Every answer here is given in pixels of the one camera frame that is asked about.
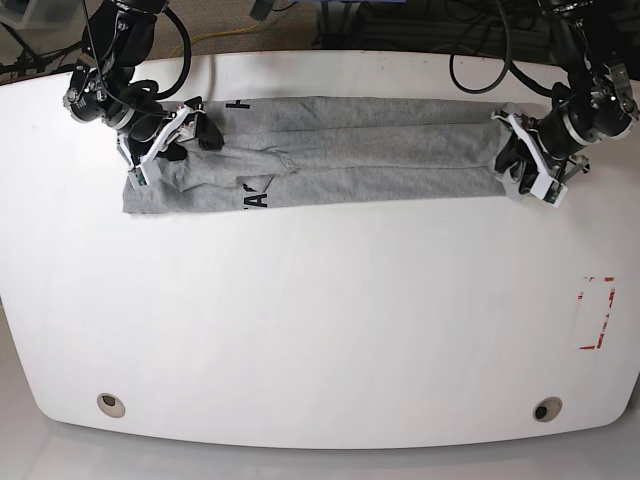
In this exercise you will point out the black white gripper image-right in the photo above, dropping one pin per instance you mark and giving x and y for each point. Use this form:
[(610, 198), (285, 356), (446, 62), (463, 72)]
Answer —
[(601, 106)]

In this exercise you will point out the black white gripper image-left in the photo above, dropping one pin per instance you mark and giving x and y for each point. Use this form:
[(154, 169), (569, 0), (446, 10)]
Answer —
[(146, 131)]

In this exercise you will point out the grey T-shirt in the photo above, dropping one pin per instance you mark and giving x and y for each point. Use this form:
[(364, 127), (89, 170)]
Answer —
[(302, 151)]

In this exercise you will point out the red tape marking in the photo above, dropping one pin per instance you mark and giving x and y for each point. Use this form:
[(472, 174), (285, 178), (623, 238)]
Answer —
[(593, 309)]

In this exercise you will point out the right table grommet hole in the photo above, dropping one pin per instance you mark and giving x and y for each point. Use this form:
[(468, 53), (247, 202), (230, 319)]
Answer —
[(547, 410)]

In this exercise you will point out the table grommet hole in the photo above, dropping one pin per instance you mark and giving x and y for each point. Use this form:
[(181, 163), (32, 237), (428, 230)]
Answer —
[(547, 410), (111, 405)]

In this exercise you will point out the left table grommet hole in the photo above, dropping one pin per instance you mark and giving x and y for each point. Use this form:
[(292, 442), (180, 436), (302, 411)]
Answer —
[(111, 405)]

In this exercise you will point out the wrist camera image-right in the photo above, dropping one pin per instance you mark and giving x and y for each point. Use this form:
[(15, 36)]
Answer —
[(549, 190)]

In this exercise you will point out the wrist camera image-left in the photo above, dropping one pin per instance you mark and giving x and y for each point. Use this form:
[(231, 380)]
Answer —
[(144, 174)]

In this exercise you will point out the black arm cable image-left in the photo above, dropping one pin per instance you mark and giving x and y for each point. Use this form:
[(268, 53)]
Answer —
[(170, 74)]

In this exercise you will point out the black arm cable image-right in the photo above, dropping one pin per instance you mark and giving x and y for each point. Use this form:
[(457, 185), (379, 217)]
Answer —
[(484, 53)]

